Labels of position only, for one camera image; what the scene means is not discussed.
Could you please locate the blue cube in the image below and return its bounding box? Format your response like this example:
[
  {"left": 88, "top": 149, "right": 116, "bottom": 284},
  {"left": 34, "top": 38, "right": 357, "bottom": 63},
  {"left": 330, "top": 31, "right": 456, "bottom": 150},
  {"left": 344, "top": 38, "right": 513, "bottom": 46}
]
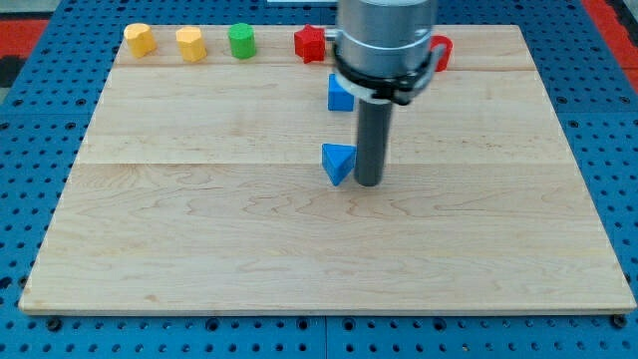
[{"left": 327, "top": 74, "right": 354, "bottom": 112}]

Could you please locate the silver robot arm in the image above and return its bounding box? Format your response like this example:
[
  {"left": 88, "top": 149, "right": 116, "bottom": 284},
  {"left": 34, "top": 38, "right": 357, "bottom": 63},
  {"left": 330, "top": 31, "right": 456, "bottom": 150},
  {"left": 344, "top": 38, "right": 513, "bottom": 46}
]
[{"left": 333, "top": 0, "right": 447, "bottom": 106}]

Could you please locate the blue triangle block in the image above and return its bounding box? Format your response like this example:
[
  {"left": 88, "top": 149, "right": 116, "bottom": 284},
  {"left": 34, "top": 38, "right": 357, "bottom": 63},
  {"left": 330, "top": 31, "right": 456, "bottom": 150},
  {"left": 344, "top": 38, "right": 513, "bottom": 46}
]
[{"left": 321, "top": 144, "right": 356, "bottom": 186}]

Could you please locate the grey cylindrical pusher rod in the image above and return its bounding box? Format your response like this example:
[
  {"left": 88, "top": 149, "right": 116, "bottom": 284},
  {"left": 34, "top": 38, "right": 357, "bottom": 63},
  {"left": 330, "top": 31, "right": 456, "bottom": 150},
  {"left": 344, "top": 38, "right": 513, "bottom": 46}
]
[{"left": 354, "top": 100, "right": 393, "bottom": 186}]

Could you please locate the wooden board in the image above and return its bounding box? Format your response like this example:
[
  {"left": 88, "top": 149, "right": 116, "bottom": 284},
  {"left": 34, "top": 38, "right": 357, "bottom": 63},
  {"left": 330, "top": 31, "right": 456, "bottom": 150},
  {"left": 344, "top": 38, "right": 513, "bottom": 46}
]
[{"left": 19, "top": 25, "right": 636, "bottom": 316}]

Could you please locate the red star block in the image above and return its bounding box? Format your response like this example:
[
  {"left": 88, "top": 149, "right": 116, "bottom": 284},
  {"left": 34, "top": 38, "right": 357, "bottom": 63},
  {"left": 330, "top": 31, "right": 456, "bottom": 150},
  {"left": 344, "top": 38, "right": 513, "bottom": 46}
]
[{"left": 293, "top": 24, "right": 326, "bottom": 64}]

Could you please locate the green cylinder block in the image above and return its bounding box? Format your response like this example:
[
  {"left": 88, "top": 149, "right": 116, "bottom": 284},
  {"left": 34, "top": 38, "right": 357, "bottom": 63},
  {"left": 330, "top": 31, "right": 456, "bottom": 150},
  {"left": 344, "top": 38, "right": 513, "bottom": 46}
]
[{"left": 227, "top": 23, "right": 256, "bottom": 60}]

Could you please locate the yellow hexagon block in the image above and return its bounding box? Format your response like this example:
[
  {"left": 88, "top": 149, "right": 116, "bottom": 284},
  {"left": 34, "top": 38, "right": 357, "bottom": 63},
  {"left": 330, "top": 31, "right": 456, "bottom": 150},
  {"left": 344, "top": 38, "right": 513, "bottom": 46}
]
[{"left": 175, "top": 26, "right": 207, "bottom": 62}]

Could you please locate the yellow heart block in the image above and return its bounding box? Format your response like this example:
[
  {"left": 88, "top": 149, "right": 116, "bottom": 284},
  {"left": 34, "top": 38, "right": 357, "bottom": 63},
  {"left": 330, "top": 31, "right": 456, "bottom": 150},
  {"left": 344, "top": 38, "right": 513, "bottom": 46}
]
[{"left": 124, "top": 23, "right": 157, "bottom": 58}]

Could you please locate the red ring block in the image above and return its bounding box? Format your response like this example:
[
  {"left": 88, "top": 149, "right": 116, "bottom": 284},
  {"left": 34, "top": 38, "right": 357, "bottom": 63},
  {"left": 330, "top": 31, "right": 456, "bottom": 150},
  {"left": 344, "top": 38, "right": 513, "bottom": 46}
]
[{"left": 430, "top": 35, "right": 454, "bottom": 72}]

